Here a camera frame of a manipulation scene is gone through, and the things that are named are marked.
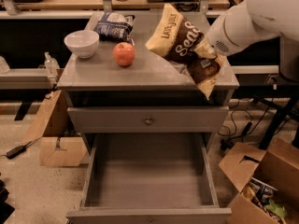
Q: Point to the wooden workbench in background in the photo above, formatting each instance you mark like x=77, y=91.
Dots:
x=211, y=7

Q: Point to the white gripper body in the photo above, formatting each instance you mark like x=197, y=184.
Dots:
x=218, y=38

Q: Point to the open cardboard box with snacks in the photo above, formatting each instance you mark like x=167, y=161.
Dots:
x=277, y=167

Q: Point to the clear plastic bottle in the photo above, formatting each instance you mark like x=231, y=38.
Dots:
x=51, y=64

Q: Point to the black chair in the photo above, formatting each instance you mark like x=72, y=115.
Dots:
x=288, y=87

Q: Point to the grey drawer cabinet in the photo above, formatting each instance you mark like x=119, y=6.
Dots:
x=150, y=81

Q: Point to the red apple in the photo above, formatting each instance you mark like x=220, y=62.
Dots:
x=124, y=54

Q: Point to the closed grey top drawer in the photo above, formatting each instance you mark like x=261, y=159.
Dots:
x=202, y=119

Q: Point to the white ceramic bowl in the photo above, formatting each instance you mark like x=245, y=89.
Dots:
x=82, y=43

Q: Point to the black power adapter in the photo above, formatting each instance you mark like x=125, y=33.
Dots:
x=14, y=152

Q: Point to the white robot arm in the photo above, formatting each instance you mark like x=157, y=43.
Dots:
x=269, y=19

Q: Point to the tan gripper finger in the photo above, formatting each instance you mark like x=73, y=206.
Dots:
x=205, y=50

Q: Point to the blue chip bag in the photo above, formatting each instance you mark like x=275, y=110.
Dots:
x=115, y=27

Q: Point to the open grey middle drawer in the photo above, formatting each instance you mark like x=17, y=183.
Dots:
x=149, y=178

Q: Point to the cardboard box on left floor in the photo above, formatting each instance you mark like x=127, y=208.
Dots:
x=52, y=127

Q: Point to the brown sea salt chip bag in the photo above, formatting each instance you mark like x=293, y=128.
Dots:
x=174, y=39

